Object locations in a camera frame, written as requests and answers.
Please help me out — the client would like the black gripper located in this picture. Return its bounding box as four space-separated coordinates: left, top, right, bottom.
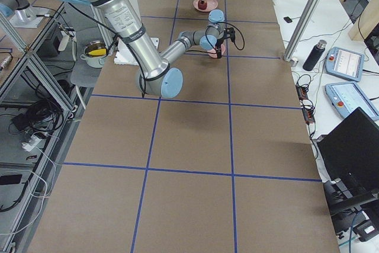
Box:
216 38 223 59

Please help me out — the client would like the pink bowl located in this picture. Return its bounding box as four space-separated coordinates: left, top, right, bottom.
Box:
207 44 226 59

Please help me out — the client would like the red apple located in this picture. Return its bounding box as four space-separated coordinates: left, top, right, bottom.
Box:
197 0 207 10

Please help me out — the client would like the pink plate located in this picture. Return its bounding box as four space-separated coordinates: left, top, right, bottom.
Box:
193 0 219 12

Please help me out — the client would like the small black device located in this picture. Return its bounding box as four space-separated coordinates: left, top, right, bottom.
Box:
283 17 293 23

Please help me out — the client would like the black water bottle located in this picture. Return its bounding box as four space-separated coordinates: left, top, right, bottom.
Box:
303 40 327 71

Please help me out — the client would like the white enamel pot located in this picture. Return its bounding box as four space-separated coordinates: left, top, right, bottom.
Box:
80 40 107 69

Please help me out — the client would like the upper teach pendant tablet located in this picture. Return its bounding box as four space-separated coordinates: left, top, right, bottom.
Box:
325 47 365 82

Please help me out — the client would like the teach pendant tablet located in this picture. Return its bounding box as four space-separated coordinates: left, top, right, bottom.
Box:
325 47 365 82
325 82 378 121

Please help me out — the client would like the lower teach pendant tablet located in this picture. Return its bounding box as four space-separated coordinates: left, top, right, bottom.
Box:
325 82 378 121

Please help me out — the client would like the black monitor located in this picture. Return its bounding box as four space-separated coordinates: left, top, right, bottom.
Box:
317 107 378 191

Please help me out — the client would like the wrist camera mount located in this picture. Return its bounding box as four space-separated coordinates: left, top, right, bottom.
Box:
223 27 236 43

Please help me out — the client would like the white pedestal column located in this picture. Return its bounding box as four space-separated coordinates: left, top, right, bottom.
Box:
115 33 161 69

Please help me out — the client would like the aluminium frame post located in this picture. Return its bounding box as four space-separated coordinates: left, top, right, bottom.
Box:
283 0 320 62

